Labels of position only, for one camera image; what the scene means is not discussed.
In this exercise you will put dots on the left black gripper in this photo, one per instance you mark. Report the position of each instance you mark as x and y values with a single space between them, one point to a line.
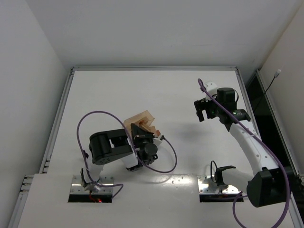
141 137

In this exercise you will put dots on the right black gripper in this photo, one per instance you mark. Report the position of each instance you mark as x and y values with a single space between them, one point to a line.
204 104

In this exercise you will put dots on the transparent orange plastic box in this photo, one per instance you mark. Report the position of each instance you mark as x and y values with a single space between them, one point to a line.
143 120

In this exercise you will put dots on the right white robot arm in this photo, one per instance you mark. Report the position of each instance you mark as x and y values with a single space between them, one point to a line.
268 184

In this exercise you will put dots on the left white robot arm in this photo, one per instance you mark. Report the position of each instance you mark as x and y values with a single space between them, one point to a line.
109 146

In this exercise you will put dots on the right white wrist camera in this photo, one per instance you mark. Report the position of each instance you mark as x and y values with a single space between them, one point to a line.
211 88

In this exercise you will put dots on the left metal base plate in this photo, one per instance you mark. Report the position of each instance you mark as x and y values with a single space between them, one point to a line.
77 186

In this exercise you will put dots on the metal base plate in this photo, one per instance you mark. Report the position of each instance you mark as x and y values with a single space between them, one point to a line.
208 188
77 186

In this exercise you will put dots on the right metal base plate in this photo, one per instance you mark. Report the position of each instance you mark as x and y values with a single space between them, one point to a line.
208 188

